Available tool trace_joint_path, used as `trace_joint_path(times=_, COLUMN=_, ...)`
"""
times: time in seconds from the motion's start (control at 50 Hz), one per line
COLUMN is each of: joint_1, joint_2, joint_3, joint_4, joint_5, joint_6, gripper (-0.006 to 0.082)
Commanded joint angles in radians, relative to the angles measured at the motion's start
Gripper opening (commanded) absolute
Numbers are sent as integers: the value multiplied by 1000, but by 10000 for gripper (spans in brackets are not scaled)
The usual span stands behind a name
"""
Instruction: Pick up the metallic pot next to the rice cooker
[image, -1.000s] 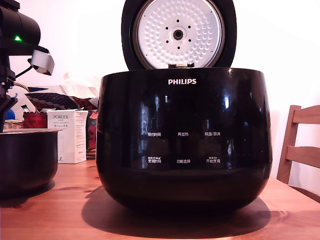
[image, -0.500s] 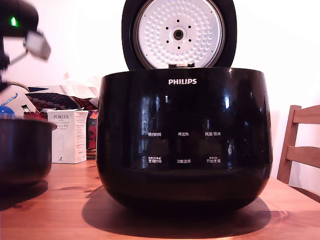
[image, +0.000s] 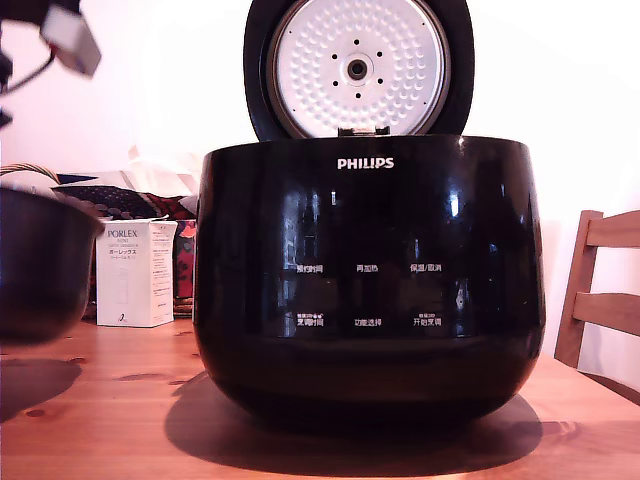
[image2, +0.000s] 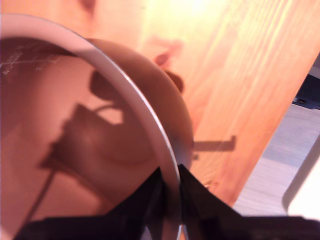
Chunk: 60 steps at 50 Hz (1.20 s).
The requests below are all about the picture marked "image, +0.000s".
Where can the dark metallic pot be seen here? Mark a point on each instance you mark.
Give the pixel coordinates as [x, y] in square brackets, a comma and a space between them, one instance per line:
[40, 265]

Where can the black Philips rice cooker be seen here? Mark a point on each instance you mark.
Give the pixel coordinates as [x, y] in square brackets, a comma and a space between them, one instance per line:
[370, 225]

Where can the black rice cooker lid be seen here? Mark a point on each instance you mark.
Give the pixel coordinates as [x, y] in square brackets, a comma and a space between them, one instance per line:
[357, 70]

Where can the dark floral box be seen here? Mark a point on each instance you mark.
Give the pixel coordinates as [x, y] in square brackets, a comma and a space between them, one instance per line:
[184, 260]

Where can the white paper bag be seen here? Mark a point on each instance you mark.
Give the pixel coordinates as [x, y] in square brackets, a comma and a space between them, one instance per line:
[155, 172]

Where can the white Porlex carton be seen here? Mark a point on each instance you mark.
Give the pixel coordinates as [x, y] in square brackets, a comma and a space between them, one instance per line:
[125, 280]

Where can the dark dotted cushion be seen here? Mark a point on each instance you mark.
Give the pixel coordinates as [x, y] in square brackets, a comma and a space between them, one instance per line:
[125, 200]

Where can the wooden chair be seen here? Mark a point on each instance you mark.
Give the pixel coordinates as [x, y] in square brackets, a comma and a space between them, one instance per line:
[580, 280]

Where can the wicker basket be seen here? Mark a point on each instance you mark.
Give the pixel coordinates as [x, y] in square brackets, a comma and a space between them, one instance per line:
[30, 167]

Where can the pale grey camera box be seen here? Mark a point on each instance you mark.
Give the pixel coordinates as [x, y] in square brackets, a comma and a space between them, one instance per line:
[72, 42]

